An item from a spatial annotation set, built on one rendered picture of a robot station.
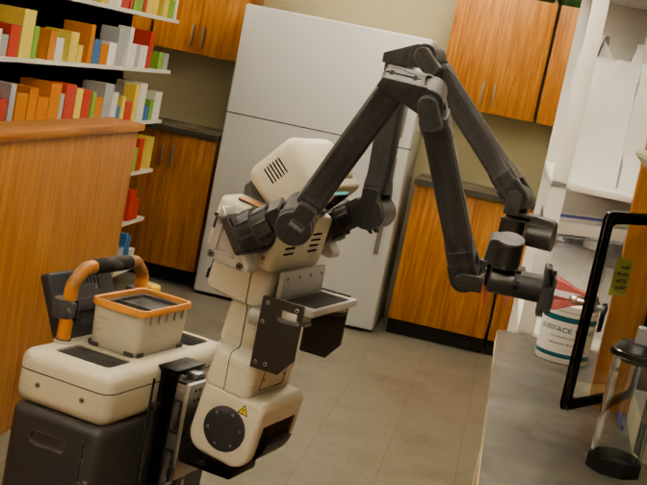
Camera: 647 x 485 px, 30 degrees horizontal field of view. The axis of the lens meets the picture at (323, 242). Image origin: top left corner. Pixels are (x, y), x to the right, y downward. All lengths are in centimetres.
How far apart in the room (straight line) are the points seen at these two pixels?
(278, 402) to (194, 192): 493
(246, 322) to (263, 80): 472
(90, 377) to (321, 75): 478
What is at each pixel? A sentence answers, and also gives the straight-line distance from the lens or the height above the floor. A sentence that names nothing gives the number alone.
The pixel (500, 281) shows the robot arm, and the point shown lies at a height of 120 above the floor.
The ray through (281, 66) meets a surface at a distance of 731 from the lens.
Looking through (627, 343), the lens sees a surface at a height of 118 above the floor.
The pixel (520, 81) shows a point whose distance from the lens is 751.
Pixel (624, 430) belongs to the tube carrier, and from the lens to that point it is 223.
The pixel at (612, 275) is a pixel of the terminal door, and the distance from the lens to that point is 243.
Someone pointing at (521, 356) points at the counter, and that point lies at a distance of 307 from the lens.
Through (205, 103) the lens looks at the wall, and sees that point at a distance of 812.
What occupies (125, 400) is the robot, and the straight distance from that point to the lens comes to 274.
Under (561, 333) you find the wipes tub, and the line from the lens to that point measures 307.
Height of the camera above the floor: 156
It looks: 8 degrees down
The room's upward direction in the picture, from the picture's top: 11 degrees clockwise
